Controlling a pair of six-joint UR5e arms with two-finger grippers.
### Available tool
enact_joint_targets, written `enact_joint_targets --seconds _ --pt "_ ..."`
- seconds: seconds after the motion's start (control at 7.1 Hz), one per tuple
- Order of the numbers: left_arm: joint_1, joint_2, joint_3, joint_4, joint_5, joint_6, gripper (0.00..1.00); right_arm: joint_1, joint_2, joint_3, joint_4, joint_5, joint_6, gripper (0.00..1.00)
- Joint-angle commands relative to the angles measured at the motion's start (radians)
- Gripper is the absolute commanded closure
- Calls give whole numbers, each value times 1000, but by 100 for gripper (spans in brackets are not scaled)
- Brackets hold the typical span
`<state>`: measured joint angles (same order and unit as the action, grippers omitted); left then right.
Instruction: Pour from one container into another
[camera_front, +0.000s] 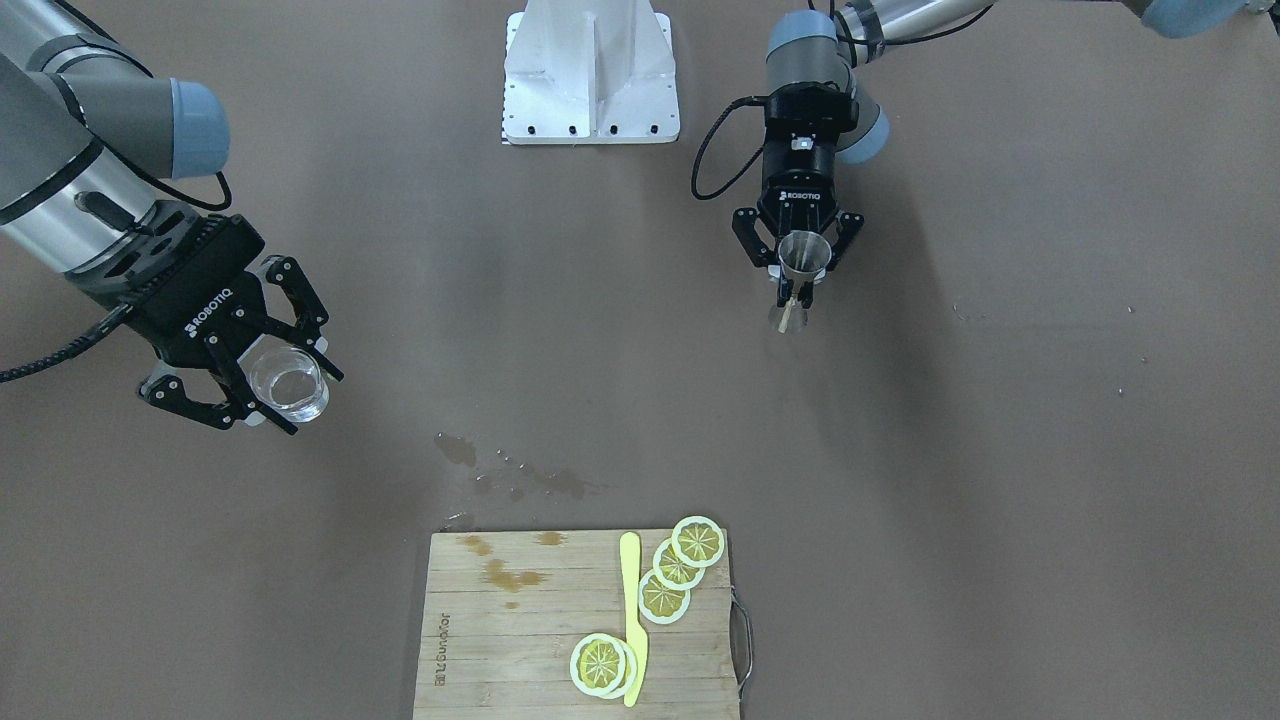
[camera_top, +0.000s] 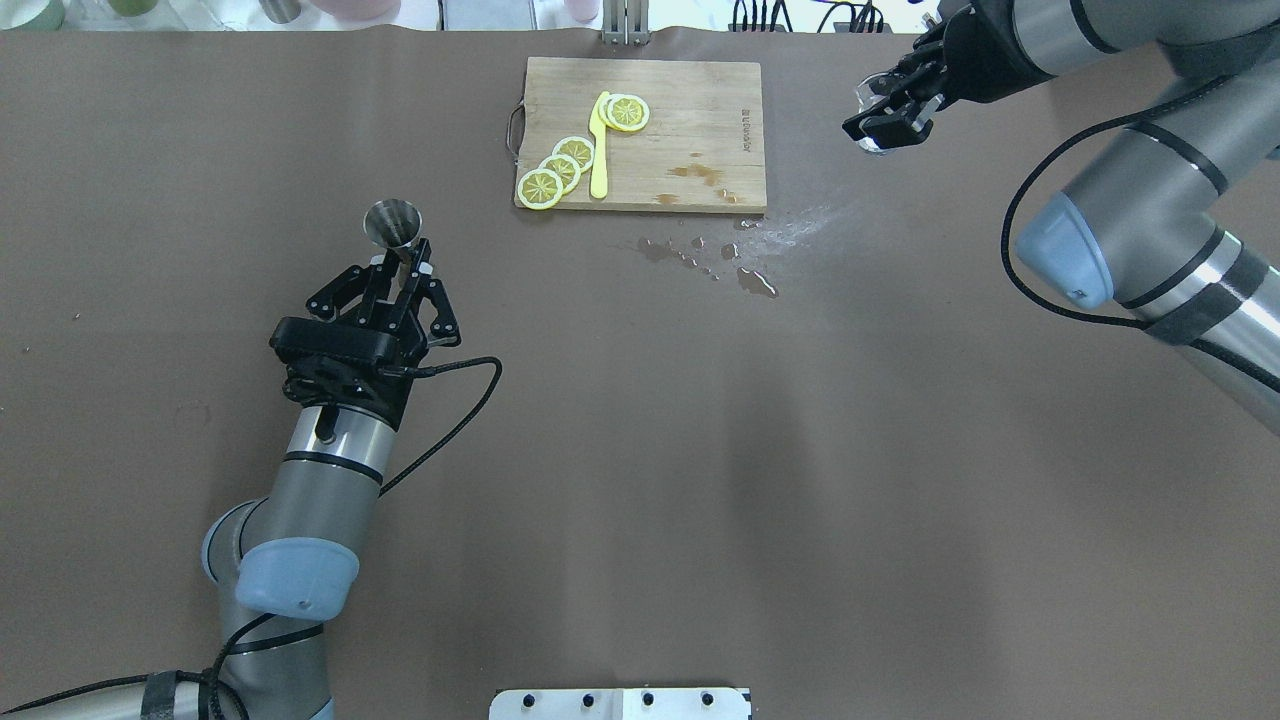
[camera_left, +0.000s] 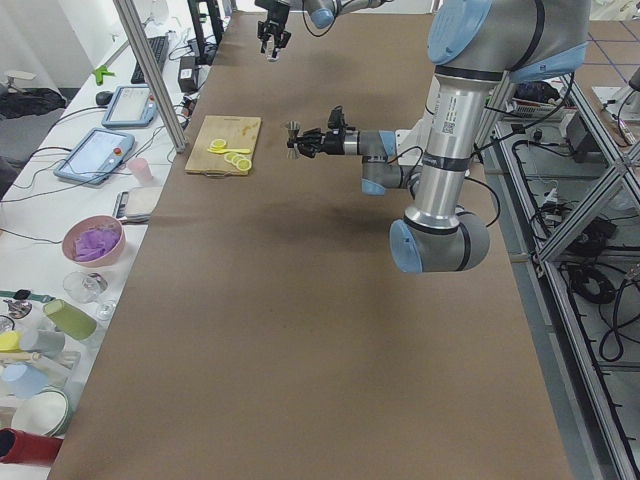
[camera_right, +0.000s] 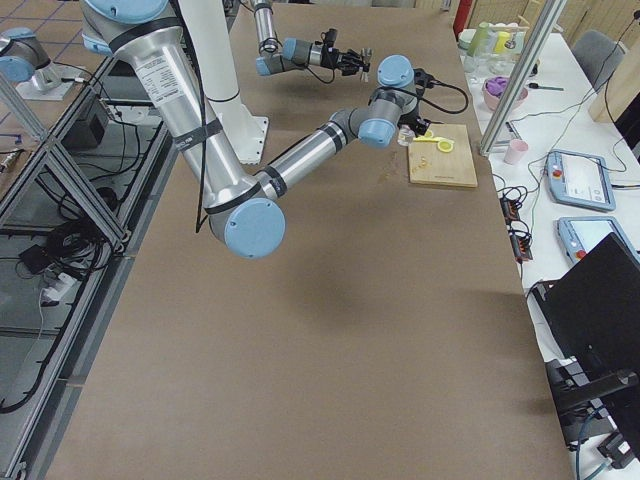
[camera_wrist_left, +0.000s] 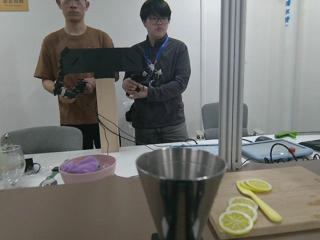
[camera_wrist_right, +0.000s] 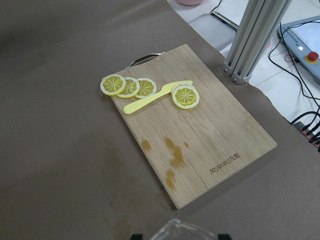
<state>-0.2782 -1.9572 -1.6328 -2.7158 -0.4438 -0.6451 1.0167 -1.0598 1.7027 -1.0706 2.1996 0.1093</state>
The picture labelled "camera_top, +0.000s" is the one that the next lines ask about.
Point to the yellow plastic knife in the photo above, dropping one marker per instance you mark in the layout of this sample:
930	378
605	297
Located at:
599	180

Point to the aluminium frame post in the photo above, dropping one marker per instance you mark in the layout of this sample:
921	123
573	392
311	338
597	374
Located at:
625	23

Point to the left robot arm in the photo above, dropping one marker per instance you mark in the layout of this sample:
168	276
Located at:
283	564

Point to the lemon slice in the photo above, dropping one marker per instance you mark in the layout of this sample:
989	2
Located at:
626	113
540	189
567	170
579	149

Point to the white mounting pillar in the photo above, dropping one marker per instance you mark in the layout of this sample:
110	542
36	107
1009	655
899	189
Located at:
623	703

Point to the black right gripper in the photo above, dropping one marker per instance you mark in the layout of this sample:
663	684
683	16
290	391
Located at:
972	58

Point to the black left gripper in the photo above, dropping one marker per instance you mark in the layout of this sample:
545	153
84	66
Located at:
389	303

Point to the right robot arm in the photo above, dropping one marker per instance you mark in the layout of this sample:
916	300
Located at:
1113	227

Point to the steel jigger measuring cup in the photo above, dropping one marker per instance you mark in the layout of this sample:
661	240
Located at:
393	225

